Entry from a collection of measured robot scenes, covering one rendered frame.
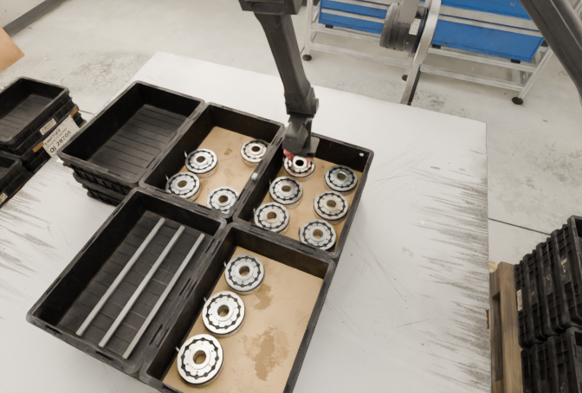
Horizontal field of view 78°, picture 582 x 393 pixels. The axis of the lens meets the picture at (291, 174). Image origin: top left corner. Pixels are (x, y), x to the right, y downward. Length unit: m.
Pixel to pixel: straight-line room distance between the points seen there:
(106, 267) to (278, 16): 0.79
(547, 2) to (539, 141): 2.34
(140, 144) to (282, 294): 0.73
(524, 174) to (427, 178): 1.34
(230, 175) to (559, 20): 0.91
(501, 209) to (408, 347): 1.47
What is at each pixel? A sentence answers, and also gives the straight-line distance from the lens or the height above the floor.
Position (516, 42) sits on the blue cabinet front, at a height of 0.44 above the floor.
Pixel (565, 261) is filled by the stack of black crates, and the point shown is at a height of 0.52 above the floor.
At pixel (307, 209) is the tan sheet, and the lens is 1.11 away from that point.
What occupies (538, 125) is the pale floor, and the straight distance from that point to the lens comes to 3.13.
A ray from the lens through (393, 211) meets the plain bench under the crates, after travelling 1.32.
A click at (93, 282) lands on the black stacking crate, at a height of 0.83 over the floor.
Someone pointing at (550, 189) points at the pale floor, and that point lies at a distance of 2.73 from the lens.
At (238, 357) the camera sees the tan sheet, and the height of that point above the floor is 0.83.
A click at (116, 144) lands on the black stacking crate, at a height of 0.83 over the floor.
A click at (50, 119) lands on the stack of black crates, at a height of 0.53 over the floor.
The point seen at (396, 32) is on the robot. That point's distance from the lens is 1.28.
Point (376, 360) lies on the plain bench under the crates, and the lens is 1.11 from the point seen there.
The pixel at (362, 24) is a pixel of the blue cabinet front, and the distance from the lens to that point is 2.94.
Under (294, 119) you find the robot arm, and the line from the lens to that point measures 1.00.
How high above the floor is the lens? 1.76
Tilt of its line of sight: 51 degrees down
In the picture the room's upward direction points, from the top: 2 degrees clockwise
